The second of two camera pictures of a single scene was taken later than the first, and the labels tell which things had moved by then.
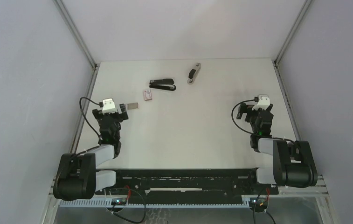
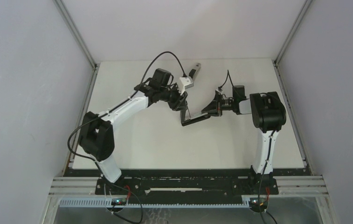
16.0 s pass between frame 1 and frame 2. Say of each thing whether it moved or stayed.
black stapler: moved
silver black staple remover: stayed
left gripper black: moved
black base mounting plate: stayed
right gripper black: moved
